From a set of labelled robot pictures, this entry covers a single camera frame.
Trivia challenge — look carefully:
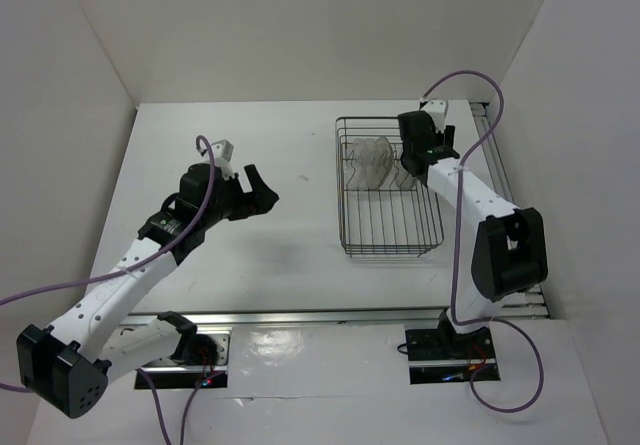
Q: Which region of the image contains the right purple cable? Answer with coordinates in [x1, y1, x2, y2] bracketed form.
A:
[422, 69, 545, 412]

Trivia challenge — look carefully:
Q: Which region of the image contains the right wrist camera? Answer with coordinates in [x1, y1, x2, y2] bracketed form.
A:
[419, 99, 449, 133]

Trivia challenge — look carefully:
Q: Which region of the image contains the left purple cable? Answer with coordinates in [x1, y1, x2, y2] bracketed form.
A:
[0, 134, 226, 444]

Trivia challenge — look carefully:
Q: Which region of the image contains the purple cable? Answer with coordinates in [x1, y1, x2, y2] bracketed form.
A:
[422, 69, 545, 412]
[0, 134, 226, 444]

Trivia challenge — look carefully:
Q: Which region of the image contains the clear plate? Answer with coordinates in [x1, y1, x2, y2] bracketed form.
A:
[394, 165, 416, 191]
[347, 138, 369, 190]
[371, 136, 394, 189]
[358, 138, 375, 190]

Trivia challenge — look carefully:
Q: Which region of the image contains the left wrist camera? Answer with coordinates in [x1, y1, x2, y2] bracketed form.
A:
[196, 137, 235, 180]

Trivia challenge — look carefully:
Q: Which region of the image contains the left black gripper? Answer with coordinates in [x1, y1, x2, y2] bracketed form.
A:
[200, 163, 277, 228]

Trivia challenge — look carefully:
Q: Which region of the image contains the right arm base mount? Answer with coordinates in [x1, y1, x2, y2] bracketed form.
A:
[396, 313, 500, 385]

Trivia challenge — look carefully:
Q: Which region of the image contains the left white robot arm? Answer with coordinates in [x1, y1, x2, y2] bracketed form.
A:
[17, 163, 279, 419]

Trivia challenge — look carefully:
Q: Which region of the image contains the wire dish rack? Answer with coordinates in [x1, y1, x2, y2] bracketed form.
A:
[335, 116, 445, 259]

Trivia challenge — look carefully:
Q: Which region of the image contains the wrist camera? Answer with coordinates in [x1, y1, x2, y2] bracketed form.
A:
[419, 99, 449, 133]
[196, 137, 235, 180]

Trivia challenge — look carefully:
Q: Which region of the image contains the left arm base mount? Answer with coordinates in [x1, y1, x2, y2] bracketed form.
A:
[142, 329, 232, 390]

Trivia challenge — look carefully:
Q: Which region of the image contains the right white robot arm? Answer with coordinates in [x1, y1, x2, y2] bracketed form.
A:
[398, 110, 548, 357]

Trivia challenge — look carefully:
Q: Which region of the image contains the aluminium front rail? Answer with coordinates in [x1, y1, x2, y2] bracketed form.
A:
[121, 304, 549, 327]

